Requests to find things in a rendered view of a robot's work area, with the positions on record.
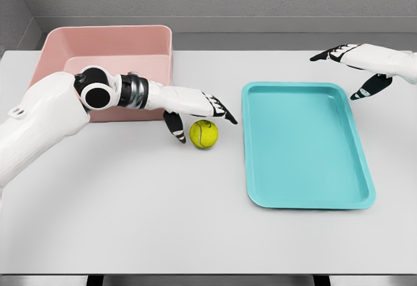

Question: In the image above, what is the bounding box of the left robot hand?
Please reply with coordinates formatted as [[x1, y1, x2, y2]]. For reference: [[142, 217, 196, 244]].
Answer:
[[162, 85, 238, 145]]

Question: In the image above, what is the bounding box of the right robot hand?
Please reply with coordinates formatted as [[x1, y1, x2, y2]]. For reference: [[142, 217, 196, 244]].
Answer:
[[309, 43, 400, 101]]

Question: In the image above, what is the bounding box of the yellow tennis ball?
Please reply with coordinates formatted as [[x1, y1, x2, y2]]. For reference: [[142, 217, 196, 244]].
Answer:
[[189, 119, 219, 150]]

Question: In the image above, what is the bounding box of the pink plastic basket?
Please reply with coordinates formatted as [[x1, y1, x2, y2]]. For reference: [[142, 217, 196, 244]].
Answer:
[[29, 24, 173, 123]]

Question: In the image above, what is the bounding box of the blue plastic tray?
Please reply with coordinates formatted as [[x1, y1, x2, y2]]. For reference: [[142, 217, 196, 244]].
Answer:
[[241, 81, 377, 210]]

